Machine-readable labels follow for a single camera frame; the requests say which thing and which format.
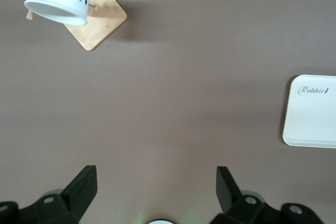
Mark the wooden mug rack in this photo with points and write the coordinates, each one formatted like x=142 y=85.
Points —
x=105 y=24

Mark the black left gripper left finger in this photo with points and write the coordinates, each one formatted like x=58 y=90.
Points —
x=76 y=197

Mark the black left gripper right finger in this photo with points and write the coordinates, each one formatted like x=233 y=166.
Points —
x=229 y=200

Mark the cream rectangular serving tray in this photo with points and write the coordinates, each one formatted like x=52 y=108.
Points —
x=309 y=119

